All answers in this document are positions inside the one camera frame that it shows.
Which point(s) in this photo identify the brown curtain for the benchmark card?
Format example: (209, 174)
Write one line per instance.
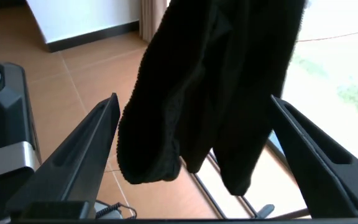
(149, 15)

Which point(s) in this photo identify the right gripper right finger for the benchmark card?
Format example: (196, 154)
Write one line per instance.
(328, 183)

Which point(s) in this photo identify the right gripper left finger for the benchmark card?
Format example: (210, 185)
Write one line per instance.
(82, 155)

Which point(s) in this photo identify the window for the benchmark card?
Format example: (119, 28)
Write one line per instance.
(337, 62)

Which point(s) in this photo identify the black shorts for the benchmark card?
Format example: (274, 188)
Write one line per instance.
(197, 93)

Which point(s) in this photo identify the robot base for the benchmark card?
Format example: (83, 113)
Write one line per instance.
(5, 124)

